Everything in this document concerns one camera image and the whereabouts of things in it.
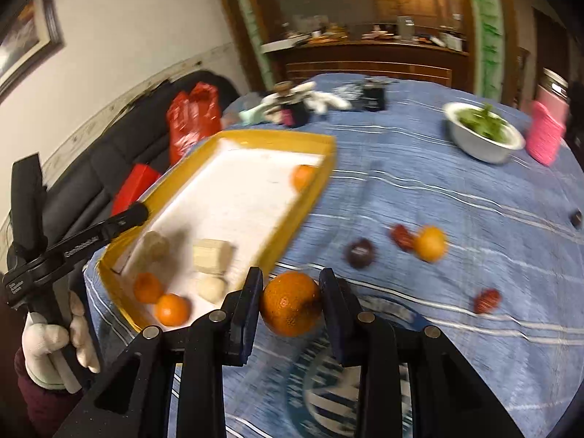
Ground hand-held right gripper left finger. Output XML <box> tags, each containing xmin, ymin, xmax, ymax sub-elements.
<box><xmin>55</xmin><ymin>265</ymin><xmax>264</xmax><ymax>438</ymax></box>

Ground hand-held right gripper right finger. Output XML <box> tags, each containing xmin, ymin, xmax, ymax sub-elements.
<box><xmin>319</xmin><ymin>268</ymin><xmax>525</xmax><ymax>438</ymax></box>

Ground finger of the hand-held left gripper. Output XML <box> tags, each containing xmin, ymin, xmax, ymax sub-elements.
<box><xmin>89</xmin><ymin>202</ymin><xmax>151</xmax><ymax>248</ymax></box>

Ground mandarin orange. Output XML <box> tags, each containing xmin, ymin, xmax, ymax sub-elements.
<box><xmin>413</xmin><ymin>225</ymin><xmax>448</xmax><ymax>263</ymax></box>
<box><xmin>260</xmin><ymin>271</ymin><xmax>323</xmax><ymax>338</ymax></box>
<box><xmin>155</xmin><ymin>293</ymin><xmax>191</xmax><ymax>327</ymax></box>
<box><xmin>133</xmin><ymin>273</ymin><xmax>164</xmax><ymax>304</ymax></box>
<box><xmin>292</xmin><ymin>164</ymin><xmax>318</xmax><ymax>192</ymax></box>

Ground small peeled sugarcane chunk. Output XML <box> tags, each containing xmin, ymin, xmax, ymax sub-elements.
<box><xmin>197</xmin><ymin>274</ymin><xmax>227</xmax><ymax>304</ymax></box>

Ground yellow cardboard tray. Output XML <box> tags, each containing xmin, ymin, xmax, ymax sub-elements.
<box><xmin>98</xmin><ymin>128</ymin><xmax>338</xmax><ymax>334</ymax></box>

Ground person's left forearm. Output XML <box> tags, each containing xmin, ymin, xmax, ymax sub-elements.
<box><xmin>14</xmin><ymin>347</ymin><xmax>87</xmax><ymax>438</ymax></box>

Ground person's left hand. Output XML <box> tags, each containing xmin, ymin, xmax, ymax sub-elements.
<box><xmin>22</xmin><ymin>289</ymin><xmax>101</xmax><ymax>393</ymax></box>

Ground red box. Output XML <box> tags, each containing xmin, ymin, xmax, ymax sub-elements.
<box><xmin>111</xmin><ymin>163</ymin><xmax>162</xmax><ymax>220</ymax></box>

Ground black sofa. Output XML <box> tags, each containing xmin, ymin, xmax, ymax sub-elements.
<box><xmin>43</xmin><ymin>70</ymin><xmax>242</xmax><ymax>220</ymax></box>

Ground red jujube date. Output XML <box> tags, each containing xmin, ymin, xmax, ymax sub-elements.
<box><xmin>390</xmin><ymin>223</ymin><xmax>416</xmax><ymax>251</ymax></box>
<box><xmin>473</xmin><ymin>288</ymin><xmax>503</xmax><ymax>315</ymax></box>

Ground red plastic bag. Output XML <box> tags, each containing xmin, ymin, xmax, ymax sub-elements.
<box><xmin>166</xmin><ymin>83</ymin><xmax>222</xmax><ymax>167</ymax></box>

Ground black and pink device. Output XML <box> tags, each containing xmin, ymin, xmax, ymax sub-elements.
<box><xmin>279</xmin><ymin>93</ymin><xmax>312</xmax><ymax>128</ymax></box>

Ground white bowl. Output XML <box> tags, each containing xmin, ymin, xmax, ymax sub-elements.
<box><xmin>443</xmin><ymin>101</ymin><xmax>526</xmax><ymax>164</ymax></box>

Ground small black box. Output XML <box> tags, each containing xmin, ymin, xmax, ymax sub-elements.
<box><xmin>362</xmin><ymin>80</ymin><xmax>388</xmax><ymax>111</ymax></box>

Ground green lettuce leaves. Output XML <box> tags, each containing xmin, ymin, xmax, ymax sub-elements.
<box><xmin>458</xmin><ymin>105</ymin><xmax>509</xmax><ymax>140</ymax></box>

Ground pink bottle with metal lid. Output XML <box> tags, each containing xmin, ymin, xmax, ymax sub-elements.
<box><xmin>536</xmin><ymin>68</ymin><xmax>571</xmax><ymax>115</ymax></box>

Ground brown wooden door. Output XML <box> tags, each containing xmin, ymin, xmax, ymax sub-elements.
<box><xmin>531</xmin><ymin>7</ymin><xmax>571</xmax><ymax>101</ymax></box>

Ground framed wall picture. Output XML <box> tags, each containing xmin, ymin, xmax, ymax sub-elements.
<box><xmin>0</xmin><ymin>0</ymin><xmax>65</xmax><ymax>101</ymax></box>

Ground bamboo wall panel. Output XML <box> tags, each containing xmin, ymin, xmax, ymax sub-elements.
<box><xmin>463</xmin><ymin>0</ymin><xmax>505</xmax><ymax>96</ymax></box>

